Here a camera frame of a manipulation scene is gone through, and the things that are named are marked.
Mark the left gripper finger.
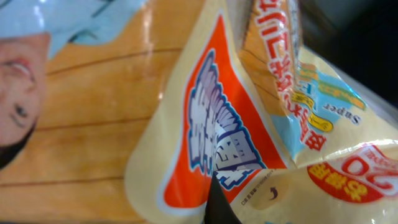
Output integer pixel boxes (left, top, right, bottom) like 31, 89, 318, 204
204, 172, 241, 224

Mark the cream wet wipes pack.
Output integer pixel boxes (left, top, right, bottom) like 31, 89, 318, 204
0, 0, 398, 224

